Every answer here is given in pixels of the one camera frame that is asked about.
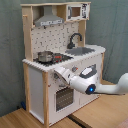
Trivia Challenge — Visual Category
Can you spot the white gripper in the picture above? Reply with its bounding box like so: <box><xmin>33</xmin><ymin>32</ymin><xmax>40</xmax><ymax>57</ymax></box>
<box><xmin>54</xmin><ymin>67</ymin><xmax>75</xmax><ymax>86</ymax></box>

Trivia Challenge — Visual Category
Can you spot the small metal cooking pot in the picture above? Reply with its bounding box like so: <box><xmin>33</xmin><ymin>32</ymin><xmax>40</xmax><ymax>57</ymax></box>
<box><xmin>38</xmin><ymin>51</ymin><xmax>53</xmax><ymax>62</ymax></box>

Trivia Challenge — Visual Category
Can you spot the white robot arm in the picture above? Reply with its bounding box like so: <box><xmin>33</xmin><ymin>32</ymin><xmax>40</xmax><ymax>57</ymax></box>
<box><xmin>54</xmin><ymin>66</ymin><xmax>128</xmax><ymax>95</ymax></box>

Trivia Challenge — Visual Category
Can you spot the wooden toy kitchen unit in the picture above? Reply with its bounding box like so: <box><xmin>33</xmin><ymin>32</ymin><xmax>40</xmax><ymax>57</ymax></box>
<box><xmin>22</xmin><ymin>2</ymin><xmax>105</xmax><ymax>127</ymax></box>

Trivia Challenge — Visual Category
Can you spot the right red stove knob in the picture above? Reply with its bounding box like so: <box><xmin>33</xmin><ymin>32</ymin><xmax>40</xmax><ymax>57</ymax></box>
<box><xmin>71</xmin><ymin>66</ymin><xmax>79</xmax><ymax>73</ymax></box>

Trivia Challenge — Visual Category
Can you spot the black toy stovetop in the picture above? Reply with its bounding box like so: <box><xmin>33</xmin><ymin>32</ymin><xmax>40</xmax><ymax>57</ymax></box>
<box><xmin>35</xmin><ymin>52</ymin><xmax>71</xmax><ymax>66</ymax></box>

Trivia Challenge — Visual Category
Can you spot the grey toy sink basin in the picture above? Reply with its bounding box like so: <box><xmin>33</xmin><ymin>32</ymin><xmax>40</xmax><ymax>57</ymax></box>
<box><xmin>66</xmin><ymin>47</ymin><xmax>94</xmax><ymax>56</ymax></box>

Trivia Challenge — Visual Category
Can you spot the toy oven door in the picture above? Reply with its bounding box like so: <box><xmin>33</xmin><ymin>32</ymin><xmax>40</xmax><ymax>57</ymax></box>
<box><xmin>49</xmin><ymin>79</ymin><xmax>77</xmax><ymax>121</ymax></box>

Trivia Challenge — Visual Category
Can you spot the black toy faucet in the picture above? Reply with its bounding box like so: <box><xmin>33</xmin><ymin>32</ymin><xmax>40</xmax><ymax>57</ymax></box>
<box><xmin>67</xmin><ymin>33</ymin><xmax>82</xmax><ymax>49</ymax></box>

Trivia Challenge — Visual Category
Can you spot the white cabinet door with dispenser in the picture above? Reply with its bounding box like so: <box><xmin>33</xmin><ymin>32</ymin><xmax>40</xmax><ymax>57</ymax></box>
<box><xmin>80</xmin><ymin>65</ymin><xmax>99</xmax><ymax>106</ymax></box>

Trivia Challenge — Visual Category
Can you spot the grey range hood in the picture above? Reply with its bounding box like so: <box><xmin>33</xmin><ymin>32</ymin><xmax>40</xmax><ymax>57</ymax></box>
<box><xmin>35</xmin><ymin>6</ymin><xmax>64</xmax><ymax>27</ymax></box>

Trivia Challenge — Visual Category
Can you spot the toy microwave oven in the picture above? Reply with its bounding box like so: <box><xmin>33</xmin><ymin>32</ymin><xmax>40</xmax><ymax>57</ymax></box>
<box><xmin>66</xmin><ymin>3</ymin><xmax>90</xmax><ymax>21</ymax></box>

